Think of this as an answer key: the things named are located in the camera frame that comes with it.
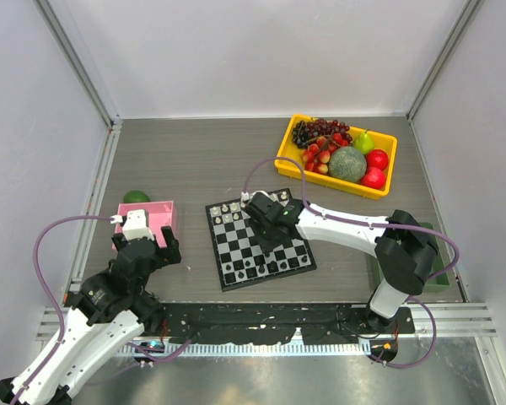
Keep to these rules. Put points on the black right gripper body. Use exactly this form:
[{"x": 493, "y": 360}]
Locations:
[{"x": 267, "y": 238}]

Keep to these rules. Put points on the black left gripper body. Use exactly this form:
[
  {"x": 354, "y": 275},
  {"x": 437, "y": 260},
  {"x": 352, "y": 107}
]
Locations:
[{"x": 158, "y": 262}]

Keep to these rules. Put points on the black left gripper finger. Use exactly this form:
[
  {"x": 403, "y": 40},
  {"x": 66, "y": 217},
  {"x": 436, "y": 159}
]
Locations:
[
  {"x": 119, "y": 241},
  {"x": 171, "y": 252}
]

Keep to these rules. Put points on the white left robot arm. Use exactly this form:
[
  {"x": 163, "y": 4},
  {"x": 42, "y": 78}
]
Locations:
[{"x": 110, "y": 309}]

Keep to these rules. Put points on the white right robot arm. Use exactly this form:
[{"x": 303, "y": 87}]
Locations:
[{"x": 366, "y": 234}]

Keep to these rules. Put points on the black white chess board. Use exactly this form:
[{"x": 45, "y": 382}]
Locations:
[{"x": 238, "y": 256}]

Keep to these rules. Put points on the pink plastic box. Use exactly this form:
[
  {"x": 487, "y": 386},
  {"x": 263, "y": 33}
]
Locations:
[{"x": 159, "y": 214}]

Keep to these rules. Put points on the green lime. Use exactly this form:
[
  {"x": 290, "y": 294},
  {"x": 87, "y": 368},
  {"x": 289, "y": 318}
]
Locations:
[{"x": 136, "y": 196}]

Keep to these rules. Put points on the green netted melon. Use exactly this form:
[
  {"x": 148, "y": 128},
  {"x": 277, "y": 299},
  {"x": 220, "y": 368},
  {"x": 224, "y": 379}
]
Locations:
[{"x": 347, "y": 164}]

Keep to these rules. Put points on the dark grape bunch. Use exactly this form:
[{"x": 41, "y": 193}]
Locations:
[{"x": 320, "y": 131}]

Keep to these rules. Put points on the red apple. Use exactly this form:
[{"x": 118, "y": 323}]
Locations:
[
  {"x": 373, "y": 178},
  {"x": 377, "y": 158}
]

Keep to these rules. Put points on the green pear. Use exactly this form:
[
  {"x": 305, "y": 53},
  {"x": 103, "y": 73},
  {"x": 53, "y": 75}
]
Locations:
[{"x": 364, "y": 143}]

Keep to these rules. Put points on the yellow plastic fruit tray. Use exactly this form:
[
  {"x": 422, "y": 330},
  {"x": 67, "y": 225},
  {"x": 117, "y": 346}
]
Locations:
[{"x": 313, "y": 161}]

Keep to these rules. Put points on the green plastic tray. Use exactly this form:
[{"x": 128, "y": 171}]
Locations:
[{"x": 438, "y": 278}]

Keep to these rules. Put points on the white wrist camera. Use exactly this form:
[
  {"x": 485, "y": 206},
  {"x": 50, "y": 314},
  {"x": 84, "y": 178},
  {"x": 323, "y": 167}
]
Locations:
[{"x": 134, "y": 225}]

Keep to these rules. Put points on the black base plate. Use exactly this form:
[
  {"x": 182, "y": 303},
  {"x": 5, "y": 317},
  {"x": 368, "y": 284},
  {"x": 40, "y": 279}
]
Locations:
[{"x": 270, "y": 324}]

